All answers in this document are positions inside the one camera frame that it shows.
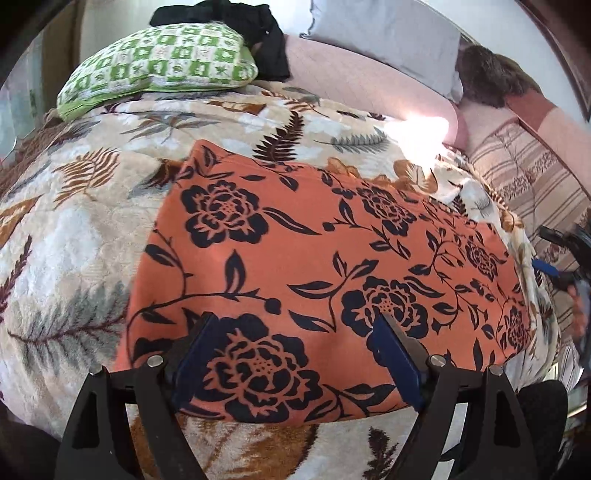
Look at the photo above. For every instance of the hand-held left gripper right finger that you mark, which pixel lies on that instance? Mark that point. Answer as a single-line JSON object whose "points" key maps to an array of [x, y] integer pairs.
{"points": [[397, 364]]}

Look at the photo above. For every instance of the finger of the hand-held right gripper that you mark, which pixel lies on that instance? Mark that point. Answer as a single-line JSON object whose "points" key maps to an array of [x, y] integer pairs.
{"points": [[556, 234], [547, 268]]}

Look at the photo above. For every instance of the wooden door frame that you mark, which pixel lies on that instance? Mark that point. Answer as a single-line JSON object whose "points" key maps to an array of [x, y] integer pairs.
{"points": [[69, 18]]}

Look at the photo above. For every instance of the green checkered pillow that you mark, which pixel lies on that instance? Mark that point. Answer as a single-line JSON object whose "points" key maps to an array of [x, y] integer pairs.
{"points": [[161, 60]]}

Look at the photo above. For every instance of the leaf print blanket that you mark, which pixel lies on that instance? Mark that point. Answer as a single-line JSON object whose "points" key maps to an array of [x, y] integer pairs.
{"points": [[83, 221]]}

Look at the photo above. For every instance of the orange floral shirt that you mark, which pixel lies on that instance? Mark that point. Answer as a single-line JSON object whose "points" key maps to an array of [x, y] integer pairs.
{"points": [[314, 258]]}

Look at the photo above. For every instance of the pink quilted cover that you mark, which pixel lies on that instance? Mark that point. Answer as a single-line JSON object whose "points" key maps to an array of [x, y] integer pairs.
{"points": [[558, 124]]}

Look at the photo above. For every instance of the pink quilted bolster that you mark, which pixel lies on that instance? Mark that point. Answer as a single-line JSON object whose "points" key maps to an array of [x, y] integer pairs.
{"points": [[360, 87]]}

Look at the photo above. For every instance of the dark wooden headboard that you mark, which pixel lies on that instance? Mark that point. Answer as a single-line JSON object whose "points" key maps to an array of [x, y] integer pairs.
{"points": [[563, 41]]}

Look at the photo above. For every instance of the person's right hand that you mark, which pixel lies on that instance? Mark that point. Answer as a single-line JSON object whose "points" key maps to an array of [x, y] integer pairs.
{"points": [[581, 309]]}

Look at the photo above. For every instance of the grey pillow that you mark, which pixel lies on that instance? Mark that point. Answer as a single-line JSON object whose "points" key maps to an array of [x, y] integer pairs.
{"points": [[388, 32]]}

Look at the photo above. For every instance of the stained glass door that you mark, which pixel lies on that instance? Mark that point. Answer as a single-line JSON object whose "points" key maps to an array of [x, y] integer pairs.
{"points": [[18, 101]]}

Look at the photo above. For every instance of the black garment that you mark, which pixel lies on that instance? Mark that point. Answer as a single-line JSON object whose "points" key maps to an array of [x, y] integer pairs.
{"points": [[268, 41]]}

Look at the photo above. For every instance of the striped floral quilt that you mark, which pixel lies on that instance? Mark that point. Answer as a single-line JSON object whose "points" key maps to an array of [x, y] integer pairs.
{"points": [[531, 180]]}

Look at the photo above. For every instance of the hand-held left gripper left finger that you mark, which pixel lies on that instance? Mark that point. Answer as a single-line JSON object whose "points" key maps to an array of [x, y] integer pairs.
{"points": [[194, 364]]}

